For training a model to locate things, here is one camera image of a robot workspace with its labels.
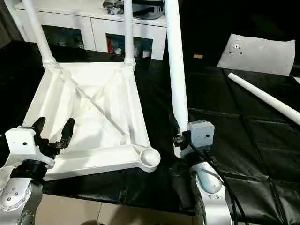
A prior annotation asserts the white plastic table top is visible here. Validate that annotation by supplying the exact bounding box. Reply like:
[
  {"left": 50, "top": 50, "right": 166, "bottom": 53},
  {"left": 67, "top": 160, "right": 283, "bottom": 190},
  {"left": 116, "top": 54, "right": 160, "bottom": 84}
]
[{"left": 0, "top": 61, "right": 162, "bottom": 183}]

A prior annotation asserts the white plastic table leg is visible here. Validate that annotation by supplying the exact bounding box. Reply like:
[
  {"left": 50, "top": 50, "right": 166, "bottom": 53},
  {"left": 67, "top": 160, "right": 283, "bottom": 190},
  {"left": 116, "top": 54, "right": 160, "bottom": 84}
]
[
  {"left": 21, "top": 0, "right": 60, "bottom": 70},
  {"left": 228, "top": 72, "right": 300, "bottom": 126},
  {"left": 164, "top": 0, "right": 190, "bottom": 159},
  {"left": 122, "top": 0, "right": 137, "bottom": 71}
]

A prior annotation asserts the black work mat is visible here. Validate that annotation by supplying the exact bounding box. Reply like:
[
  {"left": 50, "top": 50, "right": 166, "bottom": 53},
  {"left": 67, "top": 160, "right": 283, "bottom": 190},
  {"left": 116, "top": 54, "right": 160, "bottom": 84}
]
[{"left": 0, "top": 40, "right": 300, "bottom": 224}]

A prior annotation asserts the black cabinet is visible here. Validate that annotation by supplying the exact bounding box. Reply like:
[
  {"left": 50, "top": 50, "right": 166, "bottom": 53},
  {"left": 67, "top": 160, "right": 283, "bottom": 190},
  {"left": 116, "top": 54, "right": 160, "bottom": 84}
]
[{"left": 165, "top": 0, "right": 300, "bottom": 68}]

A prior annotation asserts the white cabinet with glass doors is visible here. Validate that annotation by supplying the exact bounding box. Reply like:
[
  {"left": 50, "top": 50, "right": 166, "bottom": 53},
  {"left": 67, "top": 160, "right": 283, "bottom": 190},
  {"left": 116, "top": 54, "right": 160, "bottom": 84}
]
[{"left": 13, "top": 0, "right": 168, "bottom": 60}]

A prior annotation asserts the white plastic bag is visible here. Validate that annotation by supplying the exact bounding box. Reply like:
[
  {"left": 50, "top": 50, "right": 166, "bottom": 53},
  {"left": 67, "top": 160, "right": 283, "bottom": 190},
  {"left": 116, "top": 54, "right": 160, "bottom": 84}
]
[{"left": 217, "top": 33, "right": 296, "bottom": 77}]

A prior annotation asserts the black rice cooker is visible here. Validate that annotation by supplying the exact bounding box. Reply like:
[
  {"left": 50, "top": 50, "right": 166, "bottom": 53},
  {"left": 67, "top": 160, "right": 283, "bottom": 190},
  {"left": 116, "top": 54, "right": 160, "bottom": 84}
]
[{"left": 132, "top": 0, "right": 167, "bottom": 20}]

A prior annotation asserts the dark tangled clutter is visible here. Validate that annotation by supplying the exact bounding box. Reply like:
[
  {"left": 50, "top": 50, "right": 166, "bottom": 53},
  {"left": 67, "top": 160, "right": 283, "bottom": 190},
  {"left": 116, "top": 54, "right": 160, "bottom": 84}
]
[{"left": 102, "top": 0, "right": 125, "bottom": 15}]

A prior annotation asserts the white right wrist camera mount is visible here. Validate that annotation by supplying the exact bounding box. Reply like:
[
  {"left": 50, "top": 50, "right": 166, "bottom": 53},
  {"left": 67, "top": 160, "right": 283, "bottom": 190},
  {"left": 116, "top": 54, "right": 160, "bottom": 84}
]
[{"left": 180, "top": 120, "right": 216, "bottom": 158}]

